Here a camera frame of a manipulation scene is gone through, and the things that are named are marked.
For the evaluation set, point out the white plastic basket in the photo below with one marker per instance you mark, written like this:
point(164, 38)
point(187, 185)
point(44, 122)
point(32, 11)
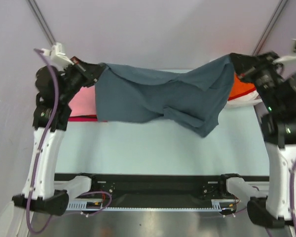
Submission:
point(236, 103)

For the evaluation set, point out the aluminium frame post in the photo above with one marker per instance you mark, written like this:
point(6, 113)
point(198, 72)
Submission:
point(270, 25)
point(38, 15)

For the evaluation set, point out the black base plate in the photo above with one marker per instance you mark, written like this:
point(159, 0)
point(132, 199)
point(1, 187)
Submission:
point(191, 190)

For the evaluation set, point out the grey blue t shirt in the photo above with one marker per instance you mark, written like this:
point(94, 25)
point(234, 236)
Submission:
point(193, 99)

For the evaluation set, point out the white slotted cable duct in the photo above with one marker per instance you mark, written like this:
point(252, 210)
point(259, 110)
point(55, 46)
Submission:
point(95, 205)

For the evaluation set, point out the right aluminium frame post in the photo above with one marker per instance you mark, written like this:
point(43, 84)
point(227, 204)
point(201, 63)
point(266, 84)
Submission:
point(270, 25)

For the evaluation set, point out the left aluminium frame post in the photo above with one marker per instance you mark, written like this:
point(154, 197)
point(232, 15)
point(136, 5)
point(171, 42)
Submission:
point(38, 15)

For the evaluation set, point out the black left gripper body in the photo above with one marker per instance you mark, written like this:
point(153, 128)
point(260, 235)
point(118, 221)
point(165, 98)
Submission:
point(74, 80)

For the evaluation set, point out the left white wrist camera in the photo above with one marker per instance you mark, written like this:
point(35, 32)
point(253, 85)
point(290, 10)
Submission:
point(58, 56)

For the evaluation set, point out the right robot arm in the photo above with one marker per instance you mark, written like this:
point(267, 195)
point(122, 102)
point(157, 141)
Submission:
point(276, 209)

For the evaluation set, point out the white t shirt in basket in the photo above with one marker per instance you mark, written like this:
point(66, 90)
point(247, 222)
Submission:
point(250, 96)

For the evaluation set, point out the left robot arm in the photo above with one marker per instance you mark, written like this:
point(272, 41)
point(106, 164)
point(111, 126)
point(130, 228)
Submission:
point(55, 90)

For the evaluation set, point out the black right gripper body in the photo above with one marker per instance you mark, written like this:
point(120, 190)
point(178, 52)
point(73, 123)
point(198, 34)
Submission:
point(244, 68)

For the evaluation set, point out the magenta folded t shirt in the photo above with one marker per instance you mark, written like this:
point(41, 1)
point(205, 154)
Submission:
point(83, 119)

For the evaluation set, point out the pink folded t shirt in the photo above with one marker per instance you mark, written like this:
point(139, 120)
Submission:
point(84, 103)

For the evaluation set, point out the orange t shirt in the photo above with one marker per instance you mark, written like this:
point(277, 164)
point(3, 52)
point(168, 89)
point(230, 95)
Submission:
point(240, 88)

